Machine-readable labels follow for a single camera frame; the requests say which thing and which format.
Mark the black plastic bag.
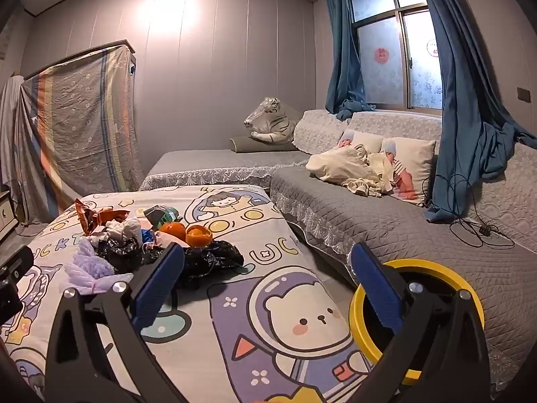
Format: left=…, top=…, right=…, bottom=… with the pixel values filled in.
left=96, top=238, right=245, bottom=289

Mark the orange peel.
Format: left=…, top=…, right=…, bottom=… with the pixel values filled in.
left=159, top=221, right=187, bottom=242
left=185, top=225, right=213, bottom=249

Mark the green snack packet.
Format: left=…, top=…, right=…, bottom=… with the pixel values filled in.
left=144, top=205, right=182, bottom=230

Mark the purple foam net bundle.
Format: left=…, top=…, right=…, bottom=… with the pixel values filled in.
left=61, top=239, right=134, bottom=295

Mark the orange foil snack wrapper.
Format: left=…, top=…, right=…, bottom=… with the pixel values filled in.
left=75, top=199, right=129, bottom=236

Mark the pink cloth bundle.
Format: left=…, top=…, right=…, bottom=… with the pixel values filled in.
left=155, top=231, right=188, bottom=249

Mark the yellow round trash bin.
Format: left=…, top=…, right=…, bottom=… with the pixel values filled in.
left=349, top=258, right=490, bottom=401

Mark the white tv cabinet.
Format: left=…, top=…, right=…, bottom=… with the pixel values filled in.
left=0, top=190, right=18, bottom=242

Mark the cartoon print bed cover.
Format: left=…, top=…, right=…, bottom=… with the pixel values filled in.
left=3, top=184, right=379, bottom=403

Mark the cream crumpled blanket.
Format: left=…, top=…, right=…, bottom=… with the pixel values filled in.
left=306, top=144, right=394, bottom=197

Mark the grey quilted sofa bed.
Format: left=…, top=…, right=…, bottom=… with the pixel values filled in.
left=142, top=109, right=536, bottom=389

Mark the grey hanging cloth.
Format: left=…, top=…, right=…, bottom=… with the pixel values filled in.
left=1, top=73, right=24, bottom=188

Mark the baby print pillow right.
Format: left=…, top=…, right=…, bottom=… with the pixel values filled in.
left=381, top=137, right=436, bottom=206

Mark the baby print pillow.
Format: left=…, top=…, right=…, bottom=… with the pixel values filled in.
left=381, top=137, right=436, bottom=206
left=337, top=129, right=383, bottom=154

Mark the grey bolster pillow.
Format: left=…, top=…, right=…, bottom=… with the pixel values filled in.
left=229, top=136, right=298, bottom=154

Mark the baby print pillow left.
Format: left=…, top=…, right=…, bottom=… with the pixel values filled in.
left=337, top=129, right=383, bottom=154

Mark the striped sheet covered wardrobe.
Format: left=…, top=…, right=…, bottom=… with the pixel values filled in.
left=14, top=40, right=144, bottom=223

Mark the white tiger plush toy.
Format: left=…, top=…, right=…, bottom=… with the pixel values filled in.
left=244, top=97, right=301, bottom=144

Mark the blue curtain right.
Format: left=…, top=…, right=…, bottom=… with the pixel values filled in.
left=425, top=0, right=536, bottom=223

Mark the blue curtain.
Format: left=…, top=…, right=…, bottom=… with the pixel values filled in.
left=325, top=0, right=374, bottom=121
left=425, top=0, right=536, bottom=223

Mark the blue curtain left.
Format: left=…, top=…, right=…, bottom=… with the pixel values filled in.
left=325, top=0, right=374, bottom=121

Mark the window with frosted glass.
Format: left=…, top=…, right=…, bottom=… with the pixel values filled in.
left=349, top=0, right=442, bottom=116

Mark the black charger cable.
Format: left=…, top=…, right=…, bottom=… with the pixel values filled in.
left=421, top=173, right=516, bottom=249

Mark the wall switch plate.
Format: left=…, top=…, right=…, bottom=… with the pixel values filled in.
left=517, top=86, right=532, bottom=103

